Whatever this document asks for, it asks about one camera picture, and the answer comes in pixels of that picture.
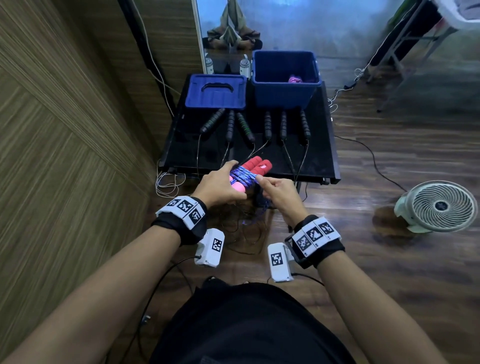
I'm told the black green-striped jump rope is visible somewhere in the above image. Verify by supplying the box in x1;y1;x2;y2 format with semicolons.
194;107;258;177

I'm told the black floor cable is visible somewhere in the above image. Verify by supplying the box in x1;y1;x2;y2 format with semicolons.
334;134;408;192

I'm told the black pouch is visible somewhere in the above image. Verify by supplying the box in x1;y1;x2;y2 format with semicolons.
214;56;241;75

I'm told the blue bin lid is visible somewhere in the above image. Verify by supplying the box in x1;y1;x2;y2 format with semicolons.
184;73;248;110

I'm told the white floor fan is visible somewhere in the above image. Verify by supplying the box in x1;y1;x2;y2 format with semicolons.
393;179;479;234

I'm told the person's right hand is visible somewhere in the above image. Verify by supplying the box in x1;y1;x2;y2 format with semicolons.
254;174;310;228

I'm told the white cable coil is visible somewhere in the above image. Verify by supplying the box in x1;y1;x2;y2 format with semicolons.
155;161;187;199

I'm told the person's left hand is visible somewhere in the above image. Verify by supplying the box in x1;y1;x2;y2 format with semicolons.
201;160;248;210

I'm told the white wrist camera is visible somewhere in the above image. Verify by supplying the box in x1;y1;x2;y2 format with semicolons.
267;242;297;283
194;227;226;269

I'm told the black wristband with marker tags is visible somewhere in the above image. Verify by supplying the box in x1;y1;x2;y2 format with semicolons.
151;195;208;247
284;214;346;270

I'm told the black camera cable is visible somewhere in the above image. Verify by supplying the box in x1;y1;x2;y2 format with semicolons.
266;272;325;287
118;254;203;364

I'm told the person's black clothing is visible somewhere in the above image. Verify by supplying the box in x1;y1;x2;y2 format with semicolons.
149;277;357;364

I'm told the thin white hanging cable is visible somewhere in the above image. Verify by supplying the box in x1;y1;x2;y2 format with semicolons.
327;3;417;115

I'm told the person's left forearm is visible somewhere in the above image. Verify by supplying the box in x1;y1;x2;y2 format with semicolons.
3;224;181;364

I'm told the black glossy low table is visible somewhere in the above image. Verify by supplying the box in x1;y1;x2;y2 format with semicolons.
158;73;342;185

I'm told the person's right forearm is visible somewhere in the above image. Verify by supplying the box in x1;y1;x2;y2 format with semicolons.
316;250;449;364

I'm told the white wall cable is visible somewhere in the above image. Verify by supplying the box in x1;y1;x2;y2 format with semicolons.
129;0;182;119

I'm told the red-handled blue jump rope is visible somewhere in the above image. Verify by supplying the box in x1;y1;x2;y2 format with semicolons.
228;155;274;226

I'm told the blue plastic bin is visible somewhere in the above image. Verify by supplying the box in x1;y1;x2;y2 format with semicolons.
251;49;323;110

